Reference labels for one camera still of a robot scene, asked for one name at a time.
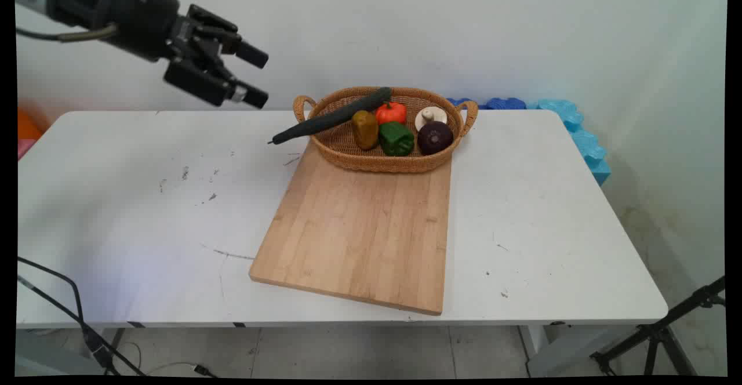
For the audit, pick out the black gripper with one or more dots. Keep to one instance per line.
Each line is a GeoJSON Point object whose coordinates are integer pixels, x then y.
{"type": "Point", "coordinates": [142, 17]}

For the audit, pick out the dark green toy cucumber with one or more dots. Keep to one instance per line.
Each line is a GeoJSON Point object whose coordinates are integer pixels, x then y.
{"type": "Point", "coordinates": [333, 118]}

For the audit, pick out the woven wicker basket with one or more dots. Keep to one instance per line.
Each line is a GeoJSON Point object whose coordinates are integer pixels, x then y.
{"type": "Point", "coordinates": [371, 156]}

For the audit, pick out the orange-red toy tomato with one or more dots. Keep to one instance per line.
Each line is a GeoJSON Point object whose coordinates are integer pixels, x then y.
{"type": "Point", "coordinates": [391, 113]}

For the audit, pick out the orange object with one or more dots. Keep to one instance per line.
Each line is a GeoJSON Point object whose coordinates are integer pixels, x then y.
{"type": "Point", "coordinates": [26, 127]}

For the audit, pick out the green toy bell pepper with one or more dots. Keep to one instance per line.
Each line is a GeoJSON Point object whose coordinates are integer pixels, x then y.
{"type": "Point", "coordinates": [396, 140]}

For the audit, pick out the pink object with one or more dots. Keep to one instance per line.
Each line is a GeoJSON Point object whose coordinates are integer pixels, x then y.
{"type": "Point", "coordinates": [24, 147]}

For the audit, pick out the white toy mushroom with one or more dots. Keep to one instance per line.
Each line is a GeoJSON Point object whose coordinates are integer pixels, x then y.
{"type": "Point", "coordinates": [430, 117]}

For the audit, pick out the wooden cutting board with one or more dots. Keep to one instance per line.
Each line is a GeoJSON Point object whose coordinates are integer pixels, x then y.
{"type": "Point", "coordinates": [359, 234]}

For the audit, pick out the dark purple toy onion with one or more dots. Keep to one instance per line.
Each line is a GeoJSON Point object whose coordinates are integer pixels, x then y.
{"type": "Point", "coordinates": [435, 137]}

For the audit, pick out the straight black stand rod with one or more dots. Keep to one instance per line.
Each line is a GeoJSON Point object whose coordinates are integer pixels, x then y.
{"type": "Point", "coordinates": [58, 309]}

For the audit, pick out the dark blue foam mat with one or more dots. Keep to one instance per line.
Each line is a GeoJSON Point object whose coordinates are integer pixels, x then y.
{"type": "Point", "coordinates": [504, 104]}

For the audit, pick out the light blue foam mat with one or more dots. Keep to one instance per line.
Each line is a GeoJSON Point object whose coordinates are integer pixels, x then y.
{"type": "Point", "coordinates": [585, 144]}

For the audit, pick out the white table leg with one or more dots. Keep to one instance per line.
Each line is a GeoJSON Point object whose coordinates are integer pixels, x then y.
{"type": "Point", "coordinates": [548, 347]}

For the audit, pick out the black tripod stand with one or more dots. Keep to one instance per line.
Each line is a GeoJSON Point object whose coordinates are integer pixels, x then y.
{"type": "Point", "coordinates": [658, 333]}

